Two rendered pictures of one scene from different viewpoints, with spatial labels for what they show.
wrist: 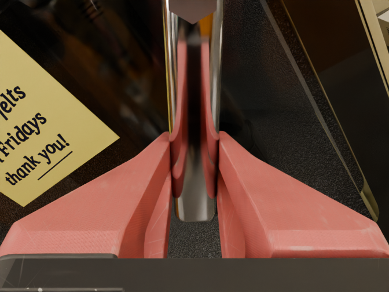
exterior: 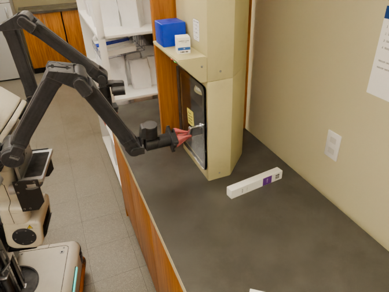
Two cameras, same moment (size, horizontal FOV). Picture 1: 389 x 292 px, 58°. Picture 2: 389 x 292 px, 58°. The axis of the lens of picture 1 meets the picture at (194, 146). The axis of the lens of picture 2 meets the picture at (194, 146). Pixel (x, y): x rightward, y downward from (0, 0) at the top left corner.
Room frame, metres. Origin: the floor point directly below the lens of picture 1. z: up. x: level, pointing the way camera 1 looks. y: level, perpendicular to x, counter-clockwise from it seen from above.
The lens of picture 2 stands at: (-0.78, -0.99, 1.89)
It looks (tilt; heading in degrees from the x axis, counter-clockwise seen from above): 31 degrees down; 47
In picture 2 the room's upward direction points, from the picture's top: 2 degrees counter-clockwise
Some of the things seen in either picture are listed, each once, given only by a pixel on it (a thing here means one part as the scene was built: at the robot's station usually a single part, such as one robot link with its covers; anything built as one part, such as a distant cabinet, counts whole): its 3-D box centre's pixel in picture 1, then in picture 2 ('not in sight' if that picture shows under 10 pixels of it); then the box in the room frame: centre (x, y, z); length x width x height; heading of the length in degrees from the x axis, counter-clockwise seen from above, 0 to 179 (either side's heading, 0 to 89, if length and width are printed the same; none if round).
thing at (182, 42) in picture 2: not in sight; (182, 44); (0.11, 0.02, 1.54); 0.05 x 0.05 x 0.06; 59
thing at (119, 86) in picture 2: not in sight; (111, 83); (0.01, 0.44, 1.30); 0.11 x 0.09 x 0.12; 148
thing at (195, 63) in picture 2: not in sight; (178, 60); (0.13, 0.08, 1.46); 0.32 x 0.11 x 0.10; 69
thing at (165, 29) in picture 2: not in sight; (170, 32); (0.16, 0.15, 1.56); 0.10 x 0.10 x 0.09; 69
